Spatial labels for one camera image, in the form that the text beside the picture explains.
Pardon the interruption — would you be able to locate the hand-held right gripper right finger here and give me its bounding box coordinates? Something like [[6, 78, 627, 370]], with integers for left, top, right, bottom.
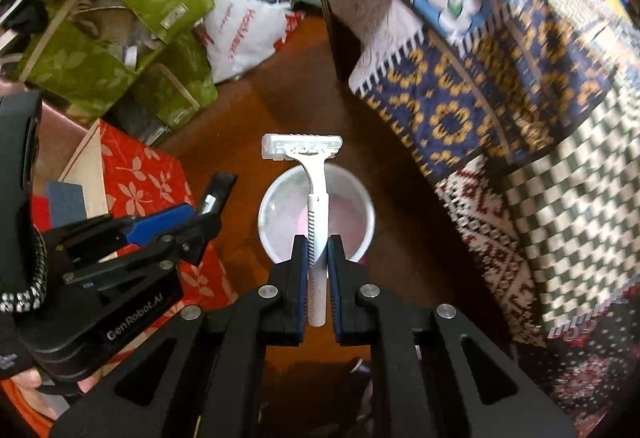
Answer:
[[327, 234, 581, 438]]

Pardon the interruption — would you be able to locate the white printed plastic bag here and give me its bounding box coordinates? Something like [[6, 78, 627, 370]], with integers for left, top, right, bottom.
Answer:
[[202, 0, 306, 84]]

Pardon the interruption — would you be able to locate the person's left hand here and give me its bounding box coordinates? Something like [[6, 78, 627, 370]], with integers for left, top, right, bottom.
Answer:
[[7, 368, 101, 421]]

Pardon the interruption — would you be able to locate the pink cardboard box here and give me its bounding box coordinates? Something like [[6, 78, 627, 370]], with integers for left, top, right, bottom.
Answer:
[[37, 100, 93, 181]]

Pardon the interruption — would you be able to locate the patterned patchwork blanket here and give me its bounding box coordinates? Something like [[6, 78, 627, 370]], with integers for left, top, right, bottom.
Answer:
[[270, 0, 640, 438]]

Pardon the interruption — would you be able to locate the grey-blue card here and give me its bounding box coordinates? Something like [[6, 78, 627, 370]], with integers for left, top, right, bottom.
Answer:
[[45, 180, 87, 225]]

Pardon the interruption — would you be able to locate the white disposable razor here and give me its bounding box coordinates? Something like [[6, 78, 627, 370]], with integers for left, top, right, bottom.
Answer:
[[261, 133, 344, 326]]

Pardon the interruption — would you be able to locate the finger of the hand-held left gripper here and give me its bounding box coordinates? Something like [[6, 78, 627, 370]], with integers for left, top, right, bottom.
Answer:
[[60, 213, 223, 291], [42, 202, 197, 264]]

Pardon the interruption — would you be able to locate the red floral box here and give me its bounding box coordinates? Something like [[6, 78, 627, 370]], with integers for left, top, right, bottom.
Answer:
[[60, 120, 238, 364]]

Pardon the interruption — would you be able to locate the white round bowl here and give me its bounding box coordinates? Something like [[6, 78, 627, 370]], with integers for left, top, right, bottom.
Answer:
[[257, 166, 376, 264]]

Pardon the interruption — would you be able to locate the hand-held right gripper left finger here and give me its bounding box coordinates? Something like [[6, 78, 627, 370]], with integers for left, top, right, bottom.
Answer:
[[50, 234, 310, 438]]

